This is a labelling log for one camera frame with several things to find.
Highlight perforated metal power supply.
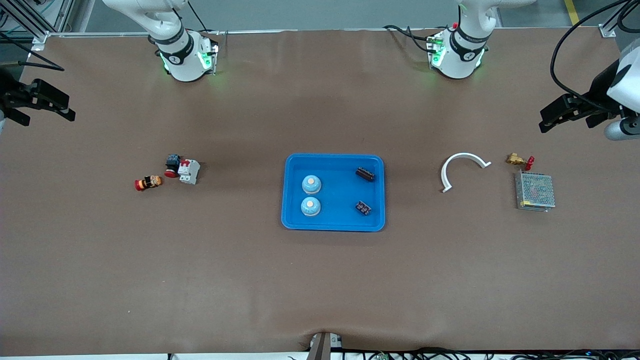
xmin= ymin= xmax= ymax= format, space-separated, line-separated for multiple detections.
xmin=514 ymin=170 xmax=557 ymax=213

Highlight white curved pipe clamp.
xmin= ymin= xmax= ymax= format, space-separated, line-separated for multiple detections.
xmin=440 ymin=152 xmax=492 ymax=194

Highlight red orange push button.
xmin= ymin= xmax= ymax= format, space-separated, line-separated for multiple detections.
xmin=134 ymin=175 xmax=164 ymax=192

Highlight red mushroom emergency stop button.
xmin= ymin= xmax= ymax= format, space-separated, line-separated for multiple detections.
xmin=164 ymin=153 xmax=182 ymax=179

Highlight white circuit breaker red switches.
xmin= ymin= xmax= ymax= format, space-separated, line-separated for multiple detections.
xmin=177 ymin=158 xmax=201 ymax=186

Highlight blue plastic tray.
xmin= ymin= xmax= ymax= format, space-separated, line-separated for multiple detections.
xmin=280 ymin=153 xmax=386 ymax=233

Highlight brown table mat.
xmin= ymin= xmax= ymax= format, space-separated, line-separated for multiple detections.
xmin=0 ymin=27 xmax=640 ymax=357

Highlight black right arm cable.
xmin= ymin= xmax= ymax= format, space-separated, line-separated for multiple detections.
xmin=0 ymin=30 xmax=66 ymax=72

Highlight brass valve red handle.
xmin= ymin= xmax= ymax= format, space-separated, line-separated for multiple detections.
xmin=505 ymin=153 xmax=536 ymax=172

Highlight aluminium frame post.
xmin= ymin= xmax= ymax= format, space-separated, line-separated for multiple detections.
xmin=598 ymin=0 xmax=640 ymax=39
xmin=0 ymin=0 xmax=76 ymax=51

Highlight black base cable bundle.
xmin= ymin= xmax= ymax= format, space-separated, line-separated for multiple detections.
xmin=383 ymin=24 xmax=437 ymax=54

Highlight black cables below table edge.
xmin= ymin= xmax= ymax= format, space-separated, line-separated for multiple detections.
xmin=344 ymin=347 xmax=640 ymax=360

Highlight metal table edge bracket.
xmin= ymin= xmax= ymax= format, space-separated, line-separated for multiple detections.
xmin=306 ymin=331 xmax=344 ymax=360

